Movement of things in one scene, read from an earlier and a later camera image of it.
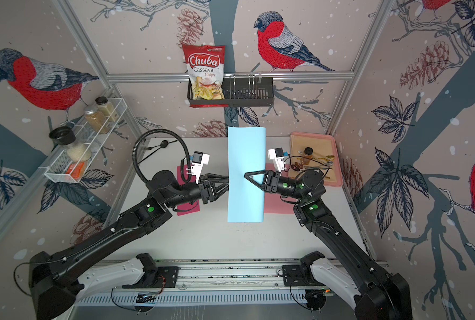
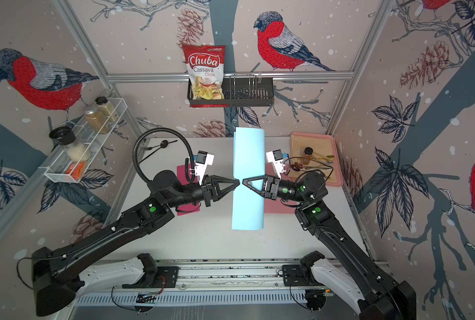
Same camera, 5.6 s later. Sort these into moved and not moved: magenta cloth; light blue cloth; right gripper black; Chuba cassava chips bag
Moved: right gripper black
Not moved: Chuba cassava chips bag; light blue cloth; magenta cloth
